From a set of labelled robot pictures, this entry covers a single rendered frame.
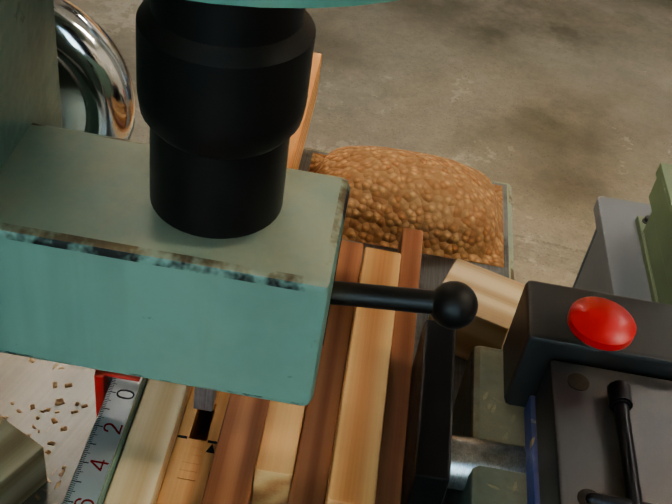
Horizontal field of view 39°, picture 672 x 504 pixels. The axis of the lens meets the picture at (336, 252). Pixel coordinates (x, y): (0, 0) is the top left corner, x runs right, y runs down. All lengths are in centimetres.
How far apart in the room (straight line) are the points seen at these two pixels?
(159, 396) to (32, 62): 16
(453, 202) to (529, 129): 188
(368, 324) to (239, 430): 8
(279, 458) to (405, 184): 25
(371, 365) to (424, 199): 20
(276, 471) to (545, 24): 268
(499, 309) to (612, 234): 76
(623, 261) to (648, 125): 144
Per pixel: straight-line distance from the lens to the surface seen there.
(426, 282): 61
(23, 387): 67
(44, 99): 43
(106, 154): 40
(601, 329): 43
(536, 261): 210
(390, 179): 63
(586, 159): 246
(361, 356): 46
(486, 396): 47
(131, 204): 38
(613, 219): 133
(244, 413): 46
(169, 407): 46
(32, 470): 60
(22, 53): 40
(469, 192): 64
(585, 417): 43
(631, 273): 125
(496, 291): 56
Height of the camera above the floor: 131
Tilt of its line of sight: 41 degrees down
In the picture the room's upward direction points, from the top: 10 degrees clockwise
